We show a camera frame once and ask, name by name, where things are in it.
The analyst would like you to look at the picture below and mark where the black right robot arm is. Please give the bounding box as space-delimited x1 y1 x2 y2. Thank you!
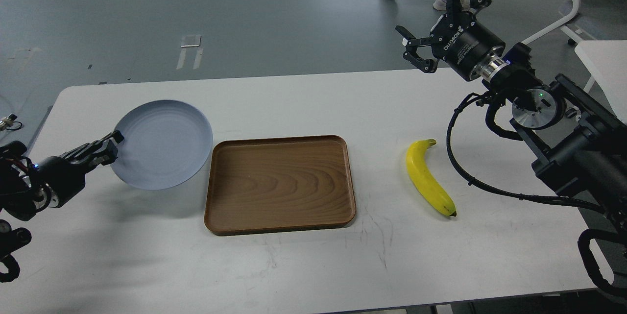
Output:
396 0 626 298

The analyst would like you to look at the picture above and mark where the brown wooden tray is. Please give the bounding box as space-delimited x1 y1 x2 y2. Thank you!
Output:
204 135 357 236

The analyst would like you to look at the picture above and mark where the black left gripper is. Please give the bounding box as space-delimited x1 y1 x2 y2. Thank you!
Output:
37 131 125 208

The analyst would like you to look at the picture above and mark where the light blue plate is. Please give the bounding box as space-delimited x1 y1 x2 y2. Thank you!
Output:
112 99 213 191

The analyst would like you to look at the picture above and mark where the yellow banana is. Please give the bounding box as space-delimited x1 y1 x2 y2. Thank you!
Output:
405 139 457 217

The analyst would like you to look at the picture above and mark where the white tape on floor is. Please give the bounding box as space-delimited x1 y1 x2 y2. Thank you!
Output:
175 34 204 70

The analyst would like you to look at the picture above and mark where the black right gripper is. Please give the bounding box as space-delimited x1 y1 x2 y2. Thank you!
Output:
395 0 505 81

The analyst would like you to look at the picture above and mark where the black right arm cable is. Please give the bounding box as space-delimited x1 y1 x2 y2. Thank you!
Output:
446 93 605 214

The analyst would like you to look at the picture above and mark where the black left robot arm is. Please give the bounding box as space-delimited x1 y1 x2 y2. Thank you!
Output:
0 130 124 221

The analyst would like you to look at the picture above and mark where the white side table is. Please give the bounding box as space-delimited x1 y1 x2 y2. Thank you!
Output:
574 40 627 123

